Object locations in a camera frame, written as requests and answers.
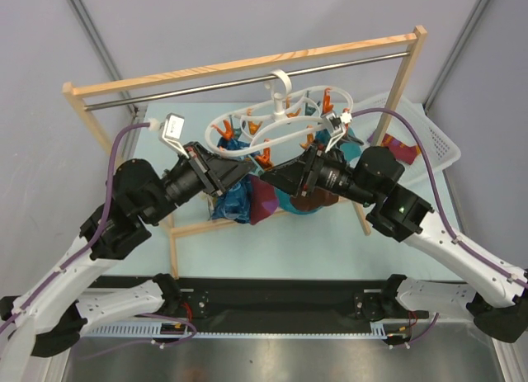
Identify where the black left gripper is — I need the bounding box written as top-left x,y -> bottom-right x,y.
143,141 -> 255,224

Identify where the brown grey sock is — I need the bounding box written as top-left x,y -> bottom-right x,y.
295,149 -> 351,216

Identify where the orange hanger clip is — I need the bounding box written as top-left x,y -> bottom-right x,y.
254,148 -> 274,170

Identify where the maroon purple yellow sock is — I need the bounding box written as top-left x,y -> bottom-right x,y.
249,175 -> 279,225

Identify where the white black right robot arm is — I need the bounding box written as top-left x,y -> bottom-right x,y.
261,144 -> 527,343

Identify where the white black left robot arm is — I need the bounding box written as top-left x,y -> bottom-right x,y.
1,142 -> 252,361

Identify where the socks pile in basket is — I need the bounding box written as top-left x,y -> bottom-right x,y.
381,134 -> 422,165

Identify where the dark blue patterned cloth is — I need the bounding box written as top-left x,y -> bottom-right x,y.
210,136 -> 259,226

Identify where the teal plain cloth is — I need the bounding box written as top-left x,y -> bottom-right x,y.
275,128 -> 364,215

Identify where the white perforated plastic basket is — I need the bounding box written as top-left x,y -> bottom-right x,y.
352,92 -> 461,186

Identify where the steel hanging rod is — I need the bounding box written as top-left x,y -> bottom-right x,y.
84,52 -> 410,111

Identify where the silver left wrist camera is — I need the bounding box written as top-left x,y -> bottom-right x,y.
160,113 -> 189,158

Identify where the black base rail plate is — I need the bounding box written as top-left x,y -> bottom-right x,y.
134,277 -> 482,342

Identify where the wooden clothes rack frame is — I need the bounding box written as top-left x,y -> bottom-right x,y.
61,25 -> 428,280

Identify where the white toothed cable strip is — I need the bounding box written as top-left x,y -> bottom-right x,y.
85,318 -> 409,340

